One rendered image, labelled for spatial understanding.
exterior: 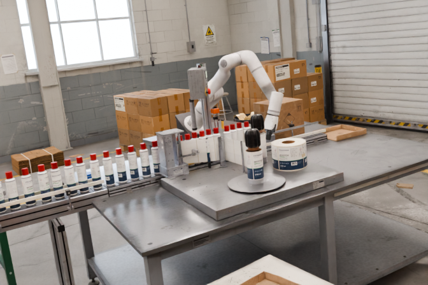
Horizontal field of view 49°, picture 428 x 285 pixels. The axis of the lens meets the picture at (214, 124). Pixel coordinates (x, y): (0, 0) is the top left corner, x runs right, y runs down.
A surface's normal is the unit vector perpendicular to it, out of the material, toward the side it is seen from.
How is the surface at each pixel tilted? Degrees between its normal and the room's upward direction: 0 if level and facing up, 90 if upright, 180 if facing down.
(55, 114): 90
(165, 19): 90
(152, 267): 90
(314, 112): 90
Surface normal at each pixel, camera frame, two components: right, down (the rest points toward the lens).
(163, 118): 0.63, 0.05
